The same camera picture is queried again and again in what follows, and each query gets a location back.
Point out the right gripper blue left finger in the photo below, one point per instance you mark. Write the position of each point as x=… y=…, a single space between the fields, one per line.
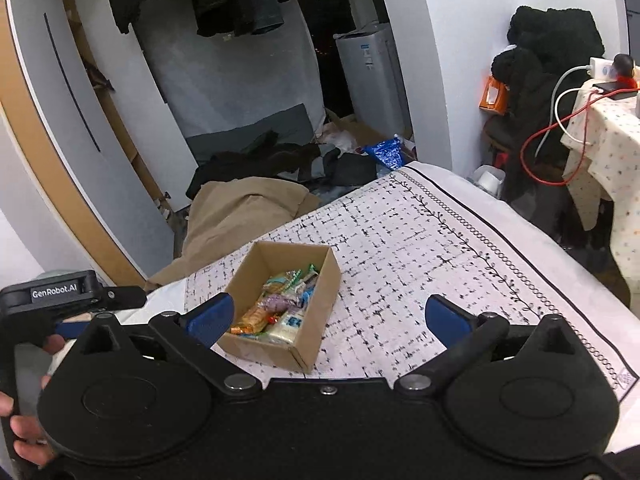
x=210 y=320

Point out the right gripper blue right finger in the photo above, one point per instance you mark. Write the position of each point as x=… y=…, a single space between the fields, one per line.
x=446 y=321

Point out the orange biscuit packet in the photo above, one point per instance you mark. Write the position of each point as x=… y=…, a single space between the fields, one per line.
x=252 y=322

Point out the purple round snack packet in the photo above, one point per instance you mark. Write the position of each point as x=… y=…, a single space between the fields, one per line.
x=278 y=303

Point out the green candy wrapper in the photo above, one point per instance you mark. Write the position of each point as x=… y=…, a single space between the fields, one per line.
x=306 y=276

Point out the teal cracker packet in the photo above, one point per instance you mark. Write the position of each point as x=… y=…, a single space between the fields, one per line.
x=281 y=282

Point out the white barcode snack packet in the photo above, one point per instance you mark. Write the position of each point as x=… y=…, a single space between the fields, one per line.
x=286 y=329

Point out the light blue snack packet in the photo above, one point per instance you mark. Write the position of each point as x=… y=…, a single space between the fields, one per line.
x=305 y=297

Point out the left hand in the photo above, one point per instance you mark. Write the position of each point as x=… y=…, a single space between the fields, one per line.
x=39 y=417

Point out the brown cardboard box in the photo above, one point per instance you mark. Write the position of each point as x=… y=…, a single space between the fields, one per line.
x=266 y=259

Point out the patterned white bed cover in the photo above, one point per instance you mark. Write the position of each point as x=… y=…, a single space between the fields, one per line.
x=421 y=231

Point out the tan blanket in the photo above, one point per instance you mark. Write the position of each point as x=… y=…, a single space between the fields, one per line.
x=224 y=216

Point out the white cup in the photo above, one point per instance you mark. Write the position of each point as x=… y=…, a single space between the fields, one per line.
x=489 y=179

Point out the black clothes pile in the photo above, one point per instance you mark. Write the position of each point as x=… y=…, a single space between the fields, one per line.
x=323 y=169

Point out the blue foil bag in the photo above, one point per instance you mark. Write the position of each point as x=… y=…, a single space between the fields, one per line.
x=388 y=153

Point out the orange tissue box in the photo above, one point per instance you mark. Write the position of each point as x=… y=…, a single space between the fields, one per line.
x=495 y=97

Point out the dotted cream tablecloth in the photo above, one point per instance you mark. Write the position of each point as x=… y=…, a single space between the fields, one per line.
x=604 y=158

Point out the black fuzzy garment on chair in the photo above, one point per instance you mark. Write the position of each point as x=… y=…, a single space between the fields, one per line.
x=548 y=50

